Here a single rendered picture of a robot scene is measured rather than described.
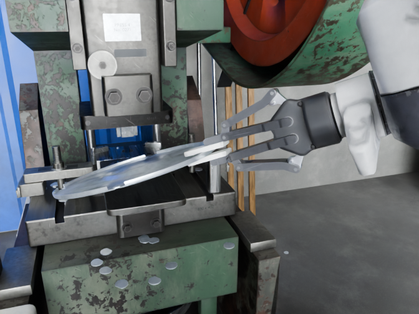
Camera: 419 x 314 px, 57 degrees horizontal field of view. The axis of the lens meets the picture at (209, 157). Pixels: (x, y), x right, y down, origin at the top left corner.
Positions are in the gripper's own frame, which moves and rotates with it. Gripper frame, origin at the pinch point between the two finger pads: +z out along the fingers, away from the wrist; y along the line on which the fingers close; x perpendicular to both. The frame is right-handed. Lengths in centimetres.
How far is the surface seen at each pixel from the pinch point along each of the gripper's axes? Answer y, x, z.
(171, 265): -18.8, -2.0, 15.5
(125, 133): 7.2, -18.8, 26.9
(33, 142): 13, -25, 62
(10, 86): 46, -81, 122
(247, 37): 20.6, -44.4, -0.9
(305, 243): -74, -128, 23
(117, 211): -4.9, 4.9, 17.1
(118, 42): 24.7, -12.0, 16.4
